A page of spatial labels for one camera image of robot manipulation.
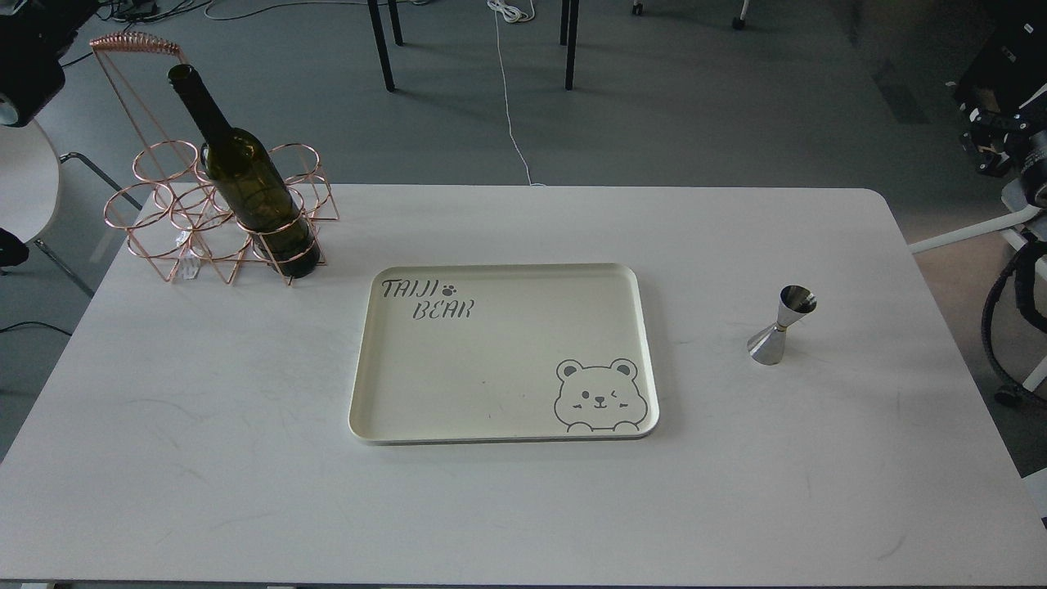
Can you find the silver metal jigger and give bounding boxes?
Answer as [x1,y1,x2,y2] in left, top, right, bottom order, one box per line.
[747,285,816,366]

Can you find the dark green wine bottle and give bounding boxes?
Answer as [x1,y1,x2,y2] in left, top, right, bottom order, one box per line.
[168,64,321,279]

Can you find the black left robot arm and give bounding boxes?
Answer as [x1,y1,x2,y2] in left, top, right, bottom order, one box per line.
[1,1,101,128]

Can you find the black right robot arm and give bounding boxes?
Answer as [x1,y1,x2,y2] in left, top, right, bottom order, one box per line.
[959,109,1046,208]

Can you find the cream bear print tray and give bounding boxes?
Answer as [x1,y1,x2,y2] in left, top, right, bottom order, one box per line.
[348,263,659,445]

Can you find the black table legs left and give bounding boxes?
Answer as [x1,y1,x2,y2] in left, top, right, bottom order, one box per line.
[366,0,404,93]

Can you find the black table legs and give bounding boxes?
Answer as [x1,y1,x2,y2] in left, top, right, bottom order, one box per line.
[559,0,580,91]
[366,0,404,93]

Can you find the black table legs right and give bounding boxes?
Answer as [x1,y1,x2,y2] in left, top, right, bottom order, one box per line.
[559,0,580,91]

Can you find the black box right background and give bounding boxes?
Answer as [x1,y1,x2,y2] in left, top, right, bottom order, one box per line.
[953,5,1046,113]

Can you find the white floor cable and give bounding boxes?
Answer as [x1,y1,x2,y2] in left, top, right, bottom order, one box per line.
[487,0,547,187]

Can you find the copper wire bottle rack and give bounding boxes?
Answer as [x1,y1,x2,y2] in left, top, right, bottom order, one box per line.
[90,31,340,285]

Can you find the black floor cables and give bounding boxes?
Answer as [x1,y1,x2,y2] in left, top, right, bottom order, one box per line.
[57,0,369,66]

